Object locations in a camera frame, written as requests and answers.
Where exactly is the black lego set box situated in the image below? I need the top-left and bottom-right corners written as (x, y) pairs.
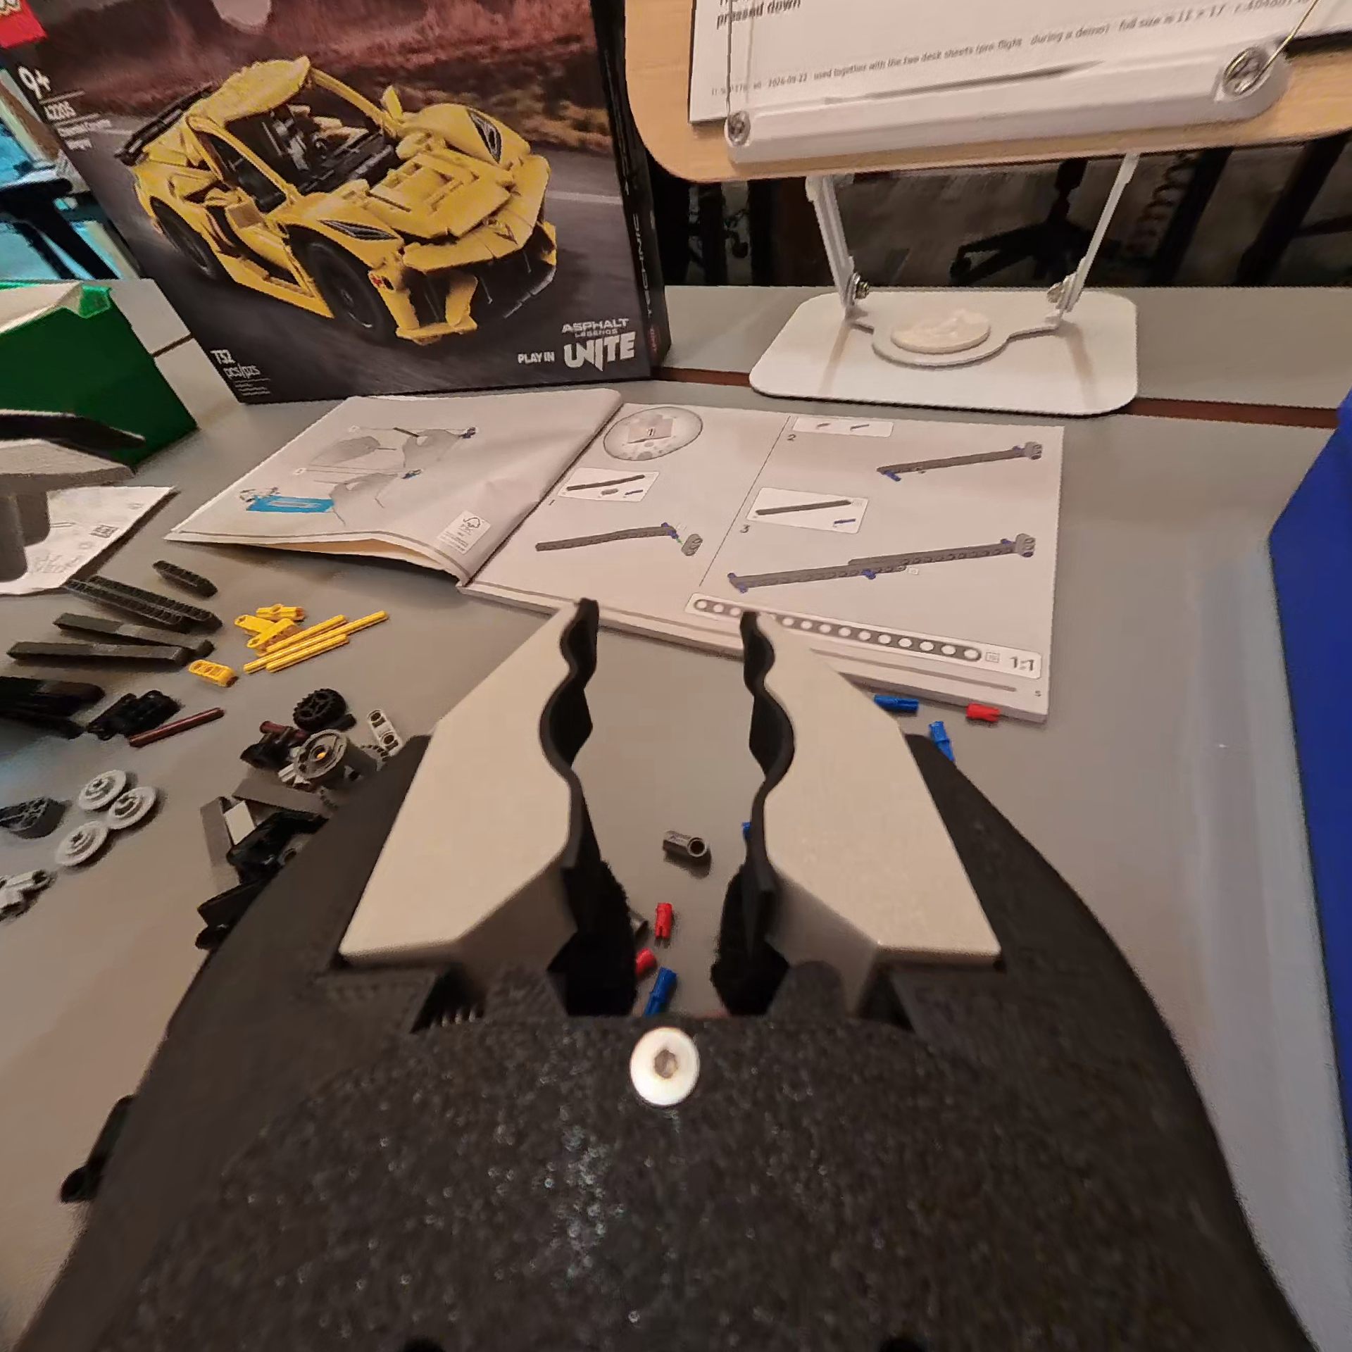
top-left (0, 0), bottom-right (664, 404)

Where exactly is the pile of small lego pins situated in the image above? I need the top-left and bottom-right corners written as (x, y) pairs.
top-left (633, 699), bottom-right (1002, 1006)

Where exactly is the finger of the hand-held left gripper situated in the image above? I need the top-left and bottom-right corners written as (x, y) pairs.
top-left (0, 411), bottom-right (147, 581)

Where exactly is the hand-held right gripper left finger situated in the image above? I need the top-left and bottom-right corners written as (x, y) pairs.
top-left (338, 596), bottom-right (602, 974)

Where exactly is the printed white paper bag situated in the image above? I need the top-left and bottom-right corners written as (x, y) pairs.
top-left (0, 487), bottom-right (176, 596)

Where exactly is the lego instruction booklet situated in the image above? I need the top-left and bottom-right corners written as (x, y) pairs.
top-left (166, 388), bottom-right (1066, 724)

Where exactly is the long black lego beam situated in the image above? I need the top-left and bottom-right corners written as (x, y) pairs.
top-left (64, 576), bottom-right (224, 636)

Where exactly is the green plastic bin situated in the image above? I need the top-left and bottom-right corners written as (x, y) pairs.
top-left (0, 284), bottom-right (200, 464)

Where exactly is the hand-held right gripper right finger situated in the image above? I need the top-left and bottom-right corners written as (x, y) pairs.
top-left (741, 610), bottom-right (1004, 987)

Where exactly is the long yellow lego axle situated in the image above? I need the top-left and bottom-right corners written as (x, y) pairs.
top-left (265, 610), bottom-right (389, 674)

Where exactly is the wooden instruction sign board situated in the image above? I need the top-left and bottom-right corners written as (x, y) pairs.
top-left (624, 0), bottom-right (1352, 186)

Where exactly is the blue plastic bin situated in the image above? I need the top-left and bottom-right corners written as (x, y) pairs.
top-left (1267, 391), bottom-right (1352, 1069)

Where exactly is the pile of mixed lego pieces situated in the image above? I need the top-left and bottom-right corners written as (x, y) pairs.
top-left (194, 686), bottom-right (410, 943)

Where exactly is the dark red lego axle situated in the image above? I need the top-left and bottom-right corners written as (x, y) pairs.
top-left (130, 708), bottom-right (225, 746)

